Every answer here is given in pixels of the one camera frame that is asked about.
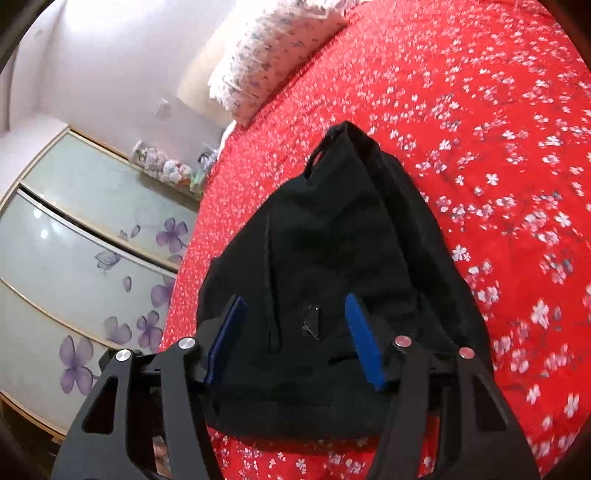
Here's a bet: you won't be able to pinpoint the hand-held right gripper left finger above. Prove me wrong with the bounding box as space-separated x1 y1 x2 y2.
51 294 250 480

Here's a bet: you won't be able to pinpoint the red floral blanket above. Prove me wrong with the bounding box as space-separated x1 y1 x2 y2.
159 0 591 480

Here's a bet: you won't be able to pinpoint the black pants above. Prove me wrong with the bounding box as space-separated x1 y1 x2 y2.
196 121 494 441

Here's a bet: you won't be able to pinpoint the wardrobe with purple flower doors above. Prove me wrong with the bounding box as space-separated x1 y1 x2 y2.
0 127 201 439

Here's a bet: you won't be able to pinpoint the stuffed toy stack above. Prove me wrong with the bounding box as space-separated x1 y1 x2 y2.
130 140 204 191

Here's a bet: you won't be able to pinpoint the white floral pillow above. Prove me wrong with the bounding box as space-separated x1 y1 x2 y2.
208 0 365 127

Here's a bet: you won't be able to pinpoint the beige headboard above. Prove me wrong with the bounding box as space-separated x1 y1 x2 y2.
178 28 250 134

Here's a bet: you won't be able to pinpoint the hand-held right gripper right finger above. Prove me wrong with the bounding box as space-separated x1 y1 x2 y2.
344 292 541 480

